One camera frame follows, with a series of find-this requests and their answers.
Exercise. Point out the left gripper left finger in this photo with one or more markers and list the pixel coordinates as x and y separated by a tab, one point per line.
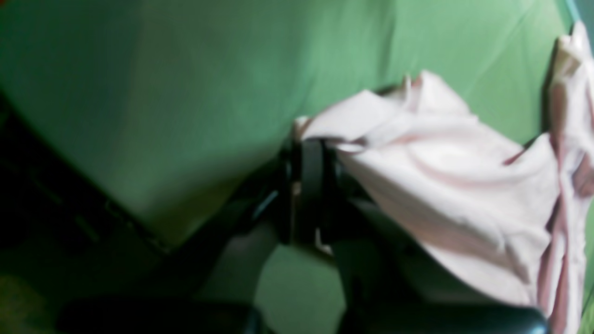
205	286

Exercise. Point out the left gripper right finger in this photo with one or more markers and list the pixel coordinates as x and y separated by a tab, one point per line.
390	283

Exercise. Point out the pink t-shirt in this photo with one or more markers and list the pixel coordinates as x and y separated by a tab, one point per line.
508	221

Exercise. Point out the green table cloth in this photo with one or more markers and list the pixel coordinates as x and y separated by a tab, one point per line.
125	124

